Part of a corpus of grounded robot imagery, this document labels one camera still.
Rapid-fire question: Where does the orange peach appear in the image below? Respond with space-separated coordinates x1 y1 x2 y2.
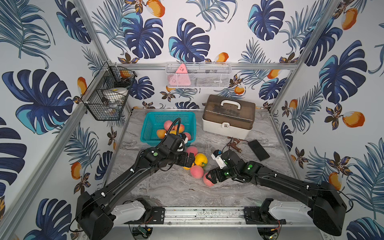
190 166 204 179
156 129 167 140

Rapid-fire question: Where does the teal plastic basket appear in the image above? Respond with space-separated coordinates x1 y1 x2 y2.
141 112 197 147

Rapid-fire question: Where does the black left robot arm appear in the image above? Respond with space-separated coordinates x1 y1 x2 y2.
75 134 195 240

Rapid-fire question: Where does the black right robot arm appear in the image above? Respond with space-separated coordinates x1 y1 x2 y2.
207 150 347 236

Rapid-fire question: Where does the pink peach top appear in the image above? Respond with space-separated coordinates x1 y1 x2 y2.
186 146 199 156

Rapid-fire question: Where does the yellow peach centre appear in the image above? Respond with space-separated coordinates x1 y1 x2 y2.
195 153 208 168

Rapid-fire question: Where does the black phone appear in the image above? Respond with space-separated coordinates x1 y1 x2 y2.
248 140 270 161

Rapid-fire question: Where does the brown white storage box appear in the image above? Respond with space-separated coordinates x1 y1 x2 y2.
202 95 256 139

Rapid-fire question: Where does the pink triangle object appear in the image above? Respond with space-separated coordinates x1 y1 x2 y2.
169 64 191 87

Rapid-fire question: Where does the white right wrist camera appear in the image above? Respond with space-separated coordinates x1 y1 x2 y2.
211 150 227 169

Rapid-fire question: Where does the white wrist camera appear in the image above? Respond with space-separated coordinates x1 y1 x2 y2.
179 133 189 145
211 150 227 169

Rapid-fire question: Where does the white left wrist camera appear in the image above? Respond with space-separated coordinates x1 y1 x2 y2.
179 133 189 145

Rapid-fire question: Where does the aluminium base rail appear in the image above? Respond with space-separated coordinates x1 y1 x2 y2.
107 201 314 227

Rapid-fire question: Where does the white bowl in wire basket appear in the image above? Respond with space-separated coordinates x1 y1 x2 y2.
103 88 129 104

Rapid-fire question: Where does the clear wall shelf tray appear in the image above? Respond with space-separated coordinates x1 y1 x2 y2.
165 62 232 89

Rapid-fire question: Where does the black wire wall basket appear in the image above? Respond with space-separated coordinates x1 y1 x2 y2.
81 62 137 121

